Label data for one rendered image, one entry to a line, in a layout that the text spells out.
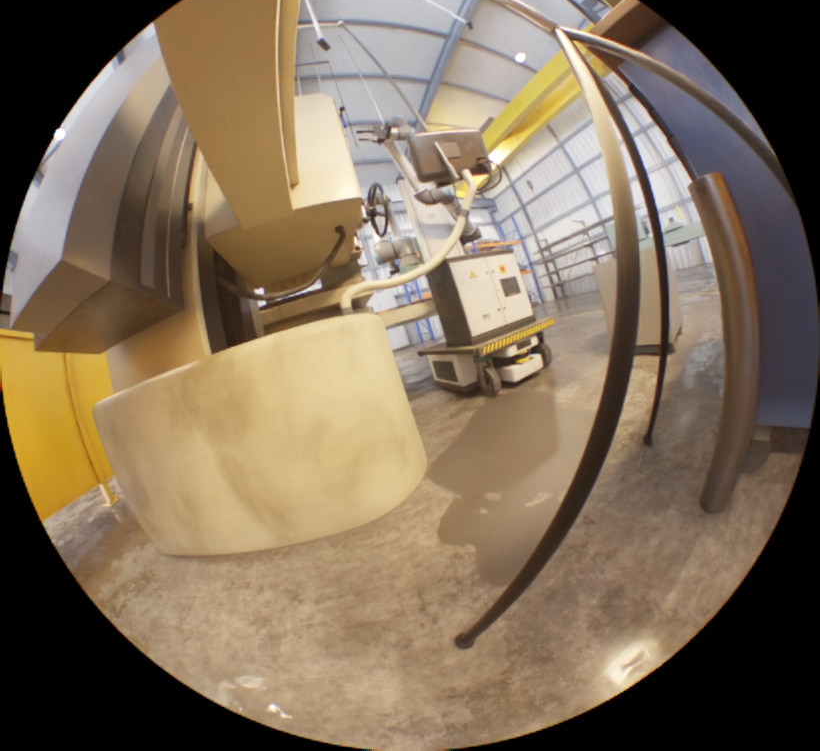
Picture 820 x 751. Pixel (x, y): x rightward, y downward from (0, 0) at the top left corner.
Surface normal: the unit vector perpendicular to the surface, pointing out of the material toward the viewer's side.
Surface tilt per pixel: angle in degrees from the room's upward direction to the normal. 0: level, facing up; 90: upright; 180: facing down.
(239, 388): 90
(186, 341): 90
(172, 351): 90
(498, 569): 0
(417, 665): 0
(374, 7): 169
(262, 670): 0
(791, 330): 90
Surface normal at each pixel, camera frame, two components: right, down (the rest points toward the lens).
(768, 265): -0.92, 0.29
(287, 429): 0.31, -0.06
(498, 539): -0.29, -0.95
